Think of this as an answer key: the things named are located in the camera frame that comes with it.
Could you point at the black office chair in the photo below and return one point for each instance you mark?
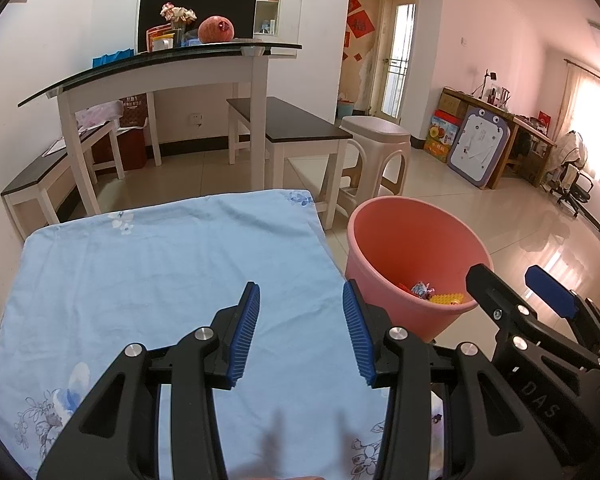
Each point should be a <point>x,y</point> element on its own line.
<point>572,160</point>

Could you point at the blue paper bag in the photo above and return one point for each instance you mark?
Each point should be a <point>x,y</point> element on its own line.
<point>112,57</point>

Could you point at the red diamond wall decoration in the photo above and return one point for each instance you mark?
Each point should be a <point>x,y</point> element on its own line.
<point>360,22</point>

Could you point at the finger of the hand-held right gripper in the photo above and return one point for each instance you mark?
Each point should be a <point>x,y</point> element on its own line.
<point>485,285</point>
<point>550,291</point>

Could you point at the dark top white bench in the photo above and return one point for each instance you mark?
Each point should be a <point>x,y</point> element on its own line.
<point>290,120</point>
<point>35,175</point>

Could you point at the white pink plastic bag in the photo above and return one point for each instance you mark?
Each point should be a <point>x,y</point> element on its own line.
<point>97,112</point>

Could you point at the red white wrapper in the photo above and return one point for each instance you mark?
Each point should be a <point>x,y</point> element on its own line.
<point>422,290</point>

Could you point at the red foam fruit net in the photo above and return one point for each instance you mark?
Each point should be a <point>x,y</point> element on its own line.
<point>405,288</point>

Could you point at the brown cardboard box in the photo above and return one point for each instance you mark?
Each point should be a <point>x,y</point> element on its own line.
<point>452,105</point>

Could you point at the white balcony door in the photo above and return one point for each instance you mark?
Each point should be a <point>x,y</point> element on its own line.
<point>386,60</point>

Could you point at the grey kids drawing board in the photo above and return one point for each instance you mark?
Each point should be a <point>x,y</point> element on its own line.
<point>480,145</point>

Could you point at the beige plastic stool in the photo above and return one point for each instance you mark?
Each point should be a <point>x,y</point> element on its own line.
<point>375,127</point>

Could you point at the small waste bin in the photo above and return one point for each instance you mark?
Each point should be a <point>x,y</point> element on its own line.
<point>345,109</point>

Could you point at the colourful fruit carton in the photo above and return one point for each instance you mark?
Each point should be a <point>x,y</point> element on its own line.
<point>437,135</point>

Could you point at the white paper sheet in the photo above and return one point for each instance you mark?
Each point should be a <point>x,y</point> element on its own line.
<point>55,147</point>

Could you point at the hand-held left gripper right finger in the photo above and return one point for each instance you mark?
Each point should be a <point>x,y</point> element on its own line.
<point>359,340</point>

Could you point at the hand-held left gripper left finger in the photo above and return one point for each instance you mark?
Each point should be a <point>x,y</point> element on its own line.
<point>242,340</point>

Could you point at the yellow foam net with sticker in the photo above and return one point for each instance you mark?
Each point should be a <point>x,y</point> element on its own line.
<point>450,299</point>

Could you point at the white shelf cabinet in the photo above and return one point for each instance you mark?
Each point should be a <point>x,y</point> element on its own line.
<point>269,17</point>

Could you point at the light blue floral tablecloth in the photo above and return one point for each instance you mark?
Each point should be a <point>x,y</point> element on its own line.
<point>130,285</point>

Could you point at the red snack packet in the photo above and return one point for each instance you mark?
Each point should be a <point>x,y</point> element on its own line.
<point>159,35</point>

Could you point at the black desk lamp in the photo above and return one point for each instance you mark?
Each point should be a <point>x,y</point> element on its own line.
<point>489,82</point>

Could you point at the white wall socket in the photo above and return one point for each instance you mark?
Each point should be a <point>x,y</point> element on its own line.
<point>196,119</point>

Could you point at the pink plastic bucket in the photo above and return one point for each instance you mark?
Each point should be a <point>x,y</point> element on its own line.
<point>405,240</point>

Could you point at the dark red gift bag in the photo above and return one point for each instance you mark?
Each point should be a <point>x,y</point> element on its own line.
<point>130,150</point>

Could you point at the glass top dining table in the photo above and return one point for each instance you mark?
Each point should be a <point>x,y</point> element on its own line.
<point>155,72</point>

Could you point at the wooden desk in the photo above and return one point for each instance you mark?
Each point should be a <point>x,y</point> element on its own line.
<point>527,132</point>

